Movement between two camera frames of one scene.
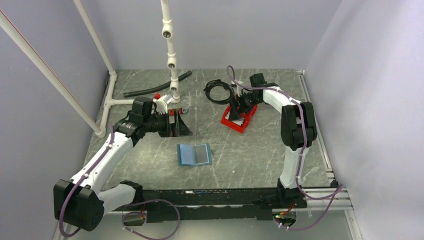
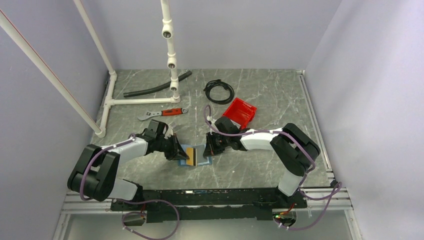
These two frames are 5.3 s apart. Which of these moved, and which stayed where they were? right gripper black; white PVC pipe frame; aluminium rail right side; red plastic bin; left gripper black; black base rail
Moved: left gripper black; right gripper black
Stayed: aluminium rail right side; black base rail; red plastic bin; white PVC pipe frame
